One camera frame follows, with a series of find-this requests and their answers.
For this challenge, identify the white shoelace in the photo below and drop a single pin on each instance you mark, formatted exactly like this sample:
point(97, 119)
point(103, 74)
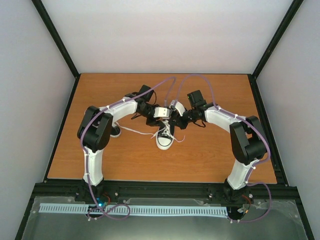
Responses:
point(166, 130)

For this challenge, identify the light blue slotted cable duct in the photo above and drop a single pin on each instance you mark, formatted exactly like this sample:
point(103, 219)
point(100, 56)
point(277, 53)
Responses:
point(136, 210)

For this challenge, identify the black canvas sneaker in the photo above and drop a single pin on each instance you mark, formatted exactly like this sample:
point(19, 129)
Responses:
point(115, 131)
point(163, 143)

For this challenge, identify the black corner frame post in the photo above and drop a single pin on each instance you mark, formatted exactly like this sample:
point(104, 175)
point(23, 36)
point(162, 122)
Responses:
point(281, 29)
point(44, 15)

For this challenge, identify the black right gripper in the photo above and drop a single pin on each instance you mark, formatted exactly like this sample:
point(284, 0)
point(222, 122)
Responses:
point(180, 123)

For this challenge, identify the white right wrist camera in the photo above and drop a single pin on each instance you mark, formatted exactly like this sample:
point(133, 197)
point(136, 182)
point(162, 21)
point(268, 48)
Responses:
point(178, 107)

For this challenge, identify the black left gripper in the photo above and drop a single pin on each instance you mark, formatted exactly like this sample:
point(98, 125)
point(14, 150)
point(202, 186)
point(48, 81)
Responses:
point(154, 123)

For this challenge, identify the black aluminium frame rail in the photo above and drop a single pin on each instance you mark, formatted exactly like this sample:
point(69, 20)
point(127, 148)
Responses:
point(131, 189)

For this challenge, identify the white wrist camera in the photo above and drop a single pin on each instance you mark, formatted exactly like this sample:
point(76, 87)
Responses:
point(161, 112)
point(178, 107)

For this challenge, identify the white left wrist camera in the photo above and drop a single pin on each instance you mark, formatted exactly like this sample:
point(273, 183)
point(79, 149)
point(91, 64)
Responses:
point(161, 112)

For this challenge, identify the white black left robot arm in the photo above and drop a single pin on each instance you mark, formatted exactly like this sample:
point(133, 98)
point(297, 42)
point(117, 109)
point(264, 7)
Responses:
point(98, 123)

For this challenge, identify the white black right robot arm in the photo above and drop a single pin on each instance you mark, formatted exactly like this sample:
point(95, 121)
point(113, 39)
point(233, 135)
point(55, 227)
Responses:
point(248, 141)

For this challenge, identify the black right corner frame post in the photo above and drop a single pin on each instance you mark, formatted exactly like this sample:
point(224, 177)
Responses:
point(281, 29)

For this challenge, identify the black left corner frame post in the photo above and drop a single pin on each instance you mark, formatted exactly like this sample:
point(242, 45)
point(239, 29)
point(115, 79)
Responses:
point(44, 15)

